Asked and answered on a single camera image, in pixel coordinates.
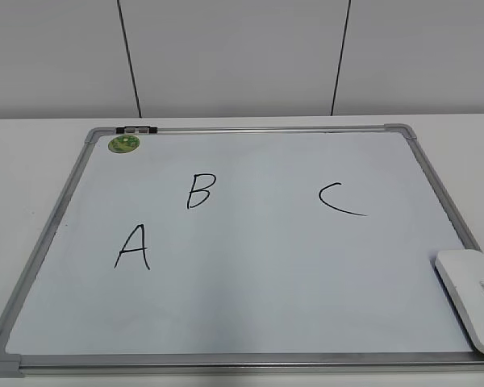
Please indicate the white board eraser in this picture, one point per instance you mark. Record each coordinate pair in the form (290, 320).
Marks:
(462, 273)

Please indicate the black marker clip holder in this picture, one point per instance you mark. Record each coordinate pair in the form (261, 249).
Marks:
(136, 129)

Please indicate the white framed whiteboard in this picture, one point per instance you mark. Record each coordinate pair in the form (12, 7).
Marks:
(233, 249)

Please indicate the round green magnet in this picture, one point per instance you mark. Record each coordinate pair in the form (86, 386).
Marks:
(124, 144)

